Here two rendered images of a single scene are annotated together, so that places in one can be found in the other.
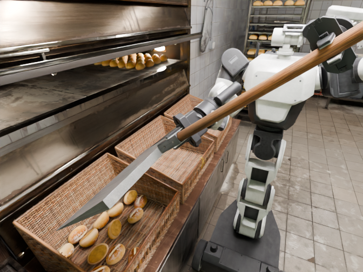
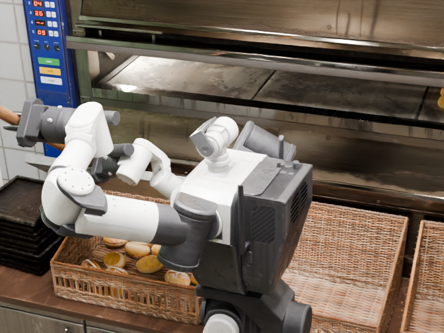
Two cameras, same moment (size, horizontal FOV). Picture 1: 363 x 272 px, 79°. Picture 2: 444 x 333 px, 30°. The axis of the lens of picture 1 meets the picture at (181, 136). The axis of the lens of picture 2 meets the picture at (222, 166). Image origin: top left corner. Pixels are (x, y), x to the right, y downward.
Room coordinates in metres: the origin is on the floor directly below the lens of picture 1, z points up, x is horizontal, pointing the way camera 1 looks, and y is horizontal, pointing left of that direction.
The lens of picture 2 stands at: (0.82, -2.20, 2.35)
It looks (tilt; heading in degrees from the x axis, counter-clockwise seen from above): 28 degrees down; 86
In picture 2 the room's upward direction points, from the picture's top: 2 degrees counter-clockwise
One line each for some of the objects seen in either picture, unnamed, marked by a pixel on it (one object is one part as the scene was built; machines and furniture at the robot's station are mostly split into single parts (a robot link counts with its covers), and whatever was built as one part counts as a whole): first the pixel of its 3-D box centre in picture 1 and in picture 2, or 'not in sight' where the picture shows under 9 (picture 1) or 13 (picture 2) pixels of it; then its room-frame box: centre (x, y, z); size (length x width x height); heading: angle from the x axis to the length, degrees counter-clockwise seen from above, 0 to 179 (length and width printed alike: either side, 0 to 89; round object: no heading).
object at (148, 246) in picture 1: (111, 215); (149, 242); (0.74, 0.34, 0.72); 0.56 x 0.49 x 0.28; 156
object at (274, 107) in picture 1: (279, 86); (242, 219); (1.00, -0.45, 1.27); 0.34 x 0.30 x 0.36; 61
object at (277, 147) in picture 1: (265, 144); (233, 312); (0.98, -0.44, 0.98); 0.14 x 0.13 x 0.12; 65
